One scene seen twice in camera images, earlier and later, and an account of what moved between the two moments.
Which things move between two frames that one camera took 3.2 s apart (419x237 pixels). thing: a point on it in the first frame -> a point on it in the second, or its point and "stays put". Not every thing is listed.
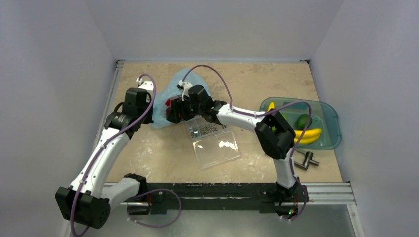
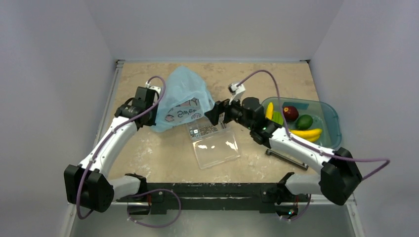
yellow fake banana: (310, 136) stays put
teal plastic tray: (323, 117) stays put
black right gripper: (175, 111) -> (224, 111)
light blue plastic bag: (170, 89) stays put
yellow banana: (272, 105) stays put
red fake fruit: (168, 103) -> (290, 113)
